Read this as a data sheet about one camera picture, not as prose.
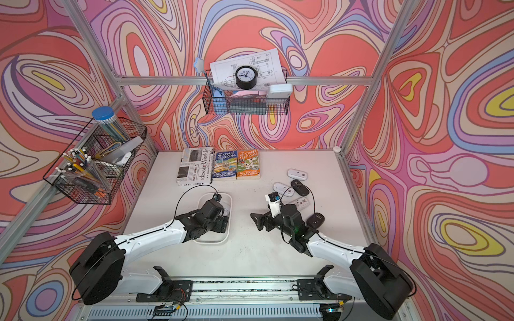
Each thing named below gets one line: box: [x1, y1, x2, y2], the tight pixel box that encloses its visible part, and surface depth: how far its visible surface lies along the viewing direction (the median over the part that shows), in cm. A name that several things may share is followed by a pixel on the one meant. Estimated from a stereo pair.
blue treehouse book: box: [212, 149, 238, 178], surface depth 113 cm
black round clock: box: [234, 65, 259, 91], surface depth 80 cm
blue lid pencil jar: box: [91, 106, 130, 144], surface depth 74 cm
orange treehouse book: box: [236, 149, 262, 180], surface depth 113 cm
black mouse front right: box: [306, 211, 326, 229], surface depth 92 cm
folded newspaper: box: [176, 147, 215, 186], surface depth 110 cm
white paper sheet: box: [209, 48, 286, 91], surface depth 84 cm
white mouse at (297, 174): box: [286, 168, 308, 181], surface depth 109 cm
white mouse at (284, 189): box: [273, 181, 295, 198], surface depth 103 cm
